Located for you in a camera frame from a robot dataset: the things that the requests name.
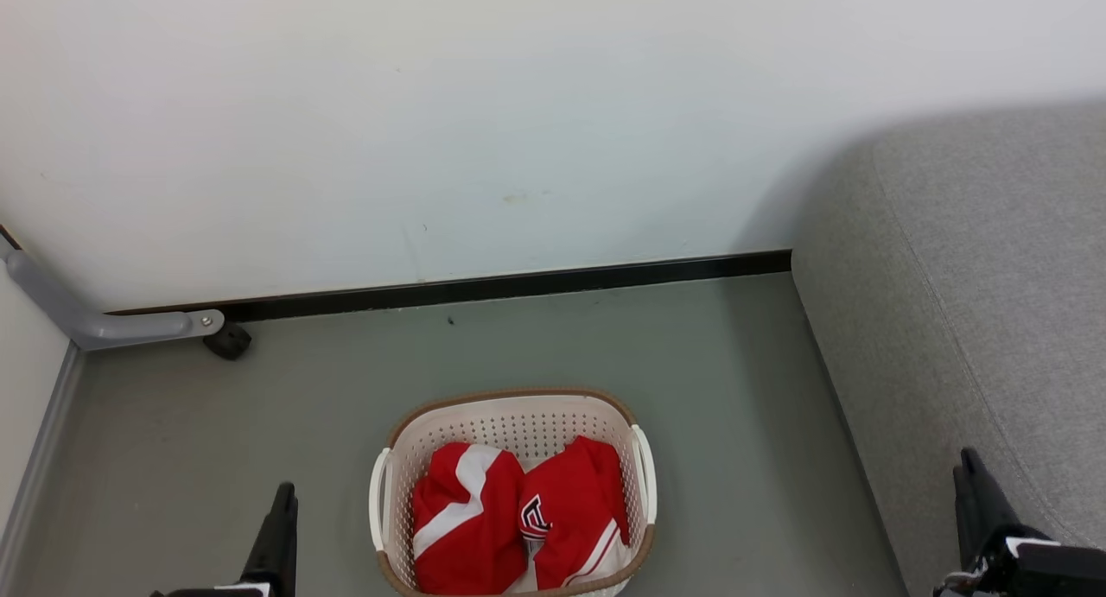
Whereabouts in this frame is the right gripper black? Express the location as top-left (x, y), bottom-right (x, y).
top-left (933, 447), bottom-right (1106, 597)

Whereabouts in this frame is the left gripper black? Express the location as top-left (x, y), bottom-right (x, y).
top-left (151, 483), bottom-right (299, 597)

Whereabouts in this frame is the red garment white stripe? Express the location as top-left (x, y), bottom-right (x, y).
top-left (412, 441), bottom-right (528, 596)

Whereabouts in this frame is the red white garment letter print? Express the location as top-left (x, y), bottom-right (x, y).
top-left (518, 435), bottom-right (632, 591)

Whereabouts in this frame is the grey fabric sofa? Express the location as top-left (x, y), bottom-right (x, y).
top-left (791, 100), bottom-right (1106, 597)

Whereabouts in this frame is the black caster wheel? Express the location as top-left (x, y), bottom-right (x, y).
top-left (203, 322), bottom-right (252, 361)

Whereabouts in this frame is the cream laundry basket brown rim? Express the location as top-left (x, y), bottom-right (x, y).
top-left (369, 387), bottom-right (658, 597)

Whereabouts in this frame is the grey metal frame leg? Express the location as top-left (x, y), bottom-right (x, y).
top-left (0, 234), bottom-right (226, 352)

